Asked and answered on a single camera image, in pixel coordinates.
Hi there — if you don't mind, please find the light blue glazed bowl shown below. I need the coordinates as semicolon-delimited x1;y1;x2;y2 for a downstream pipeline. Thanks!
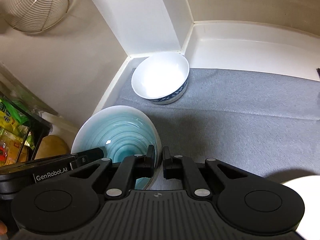
70;105;162;190

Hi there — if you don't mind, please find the white bowl blue pattern rim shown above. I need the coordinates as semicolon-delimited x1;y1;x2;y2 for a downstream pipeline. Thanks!
131;52;190;105

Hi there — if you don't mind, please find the white floral plate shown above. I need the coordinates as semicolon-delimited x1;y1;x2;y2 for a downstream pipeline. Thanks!
280;175;320;240

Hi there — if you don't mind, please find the orange labelled bottle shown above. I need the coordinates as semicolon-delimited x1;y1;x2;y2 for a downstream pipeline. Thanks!
0;140;28;166

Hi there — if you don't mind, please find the wooden cutting board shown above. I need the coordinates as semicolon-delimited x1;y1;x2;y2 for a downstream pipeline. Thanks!
35;135;70;159

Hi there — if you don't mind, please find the green yellow snack bag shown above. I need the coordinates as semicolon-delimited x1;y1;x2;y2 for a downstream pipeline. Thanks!
1;98;35;150

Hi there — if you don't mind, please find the grey dish mat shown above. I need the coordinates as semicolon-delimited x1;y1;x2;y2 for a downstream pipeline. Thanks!
116;69;319;183

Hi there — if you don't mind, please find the metal wire strainer basket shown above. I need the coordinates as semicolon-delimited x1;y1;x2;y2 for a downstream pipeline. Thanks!
1;0;73;33

